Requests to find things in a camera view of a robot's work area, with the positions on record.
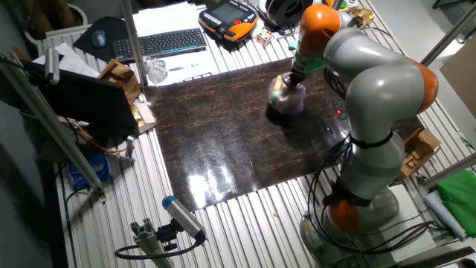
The upright aluminium frame post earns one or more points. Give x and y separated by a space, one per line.
133 41

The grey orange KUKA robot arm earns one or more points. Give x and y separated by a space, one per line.
375 89

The grey metal rail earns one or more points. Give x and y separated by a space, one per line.
450 169

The open brown cardboard box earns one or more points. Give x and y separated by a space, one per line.
121 76

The slanted aluminium frame rail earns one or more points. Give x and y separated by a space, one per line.
48 119

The purple plastic bag of things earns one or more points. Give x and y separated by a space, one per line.
288 100

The small green block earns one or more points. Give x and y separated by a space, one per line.
293 44

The short aluminium profile stand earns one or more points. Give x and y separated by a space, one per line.
148 242

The gold foil box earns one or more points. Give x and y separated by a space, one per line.
140 118

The black computer keyboard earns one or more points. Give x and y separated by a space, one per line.
163 42

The black laptop screen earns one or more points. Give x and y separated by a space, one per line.
85 100

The green cloth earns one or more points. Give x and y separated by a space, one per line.
459 197

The crumpled clear plastic bag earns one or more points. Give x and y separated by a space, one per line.
157 70

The slanted grey metal post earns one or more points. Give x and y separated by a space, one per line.
448 37

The silver pen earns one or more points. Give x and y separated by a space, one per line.
178 68

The orange black teach pendant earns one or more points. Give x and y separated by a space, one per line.
228 18

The small brown cardboard box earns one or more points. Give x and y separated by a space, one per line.
420 149

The silver camera on rail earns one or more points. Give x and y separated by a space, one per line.
52 65

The blue tissue pack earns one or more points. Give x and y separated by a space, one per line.
91 169

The silver camera with blue end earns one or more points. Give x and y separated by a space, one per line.
183 216

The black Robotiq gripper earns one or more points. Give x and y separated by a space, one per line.
295 78

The dark brown marble-pattern mat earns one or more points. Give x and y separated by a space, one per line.
223 130

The white egg-shaped object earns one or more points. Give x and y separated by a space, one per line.
256 33

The stack of white papers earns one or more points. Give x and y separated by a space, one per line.
70 61

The black mouse pad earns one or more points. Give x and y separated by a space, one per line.
111 28

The white rolled sheet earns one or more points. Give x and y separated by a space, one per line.
444 214

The white paper sheet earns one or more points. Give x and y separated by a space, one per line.
167 16

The Rubik's cube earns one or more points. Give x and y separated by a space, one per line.
264 37

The gold metallic object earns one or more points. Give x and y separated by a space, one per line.
363 15

